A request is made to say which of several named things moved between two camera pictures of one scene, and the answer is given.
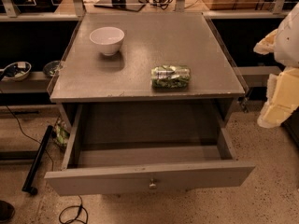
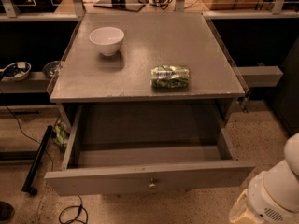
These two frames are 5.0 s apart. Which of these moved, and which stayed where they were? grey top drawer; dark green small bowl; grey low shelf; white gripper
Moved: white gripper
Stayed: grey low shelf; grey top drawer; dark green small bowl
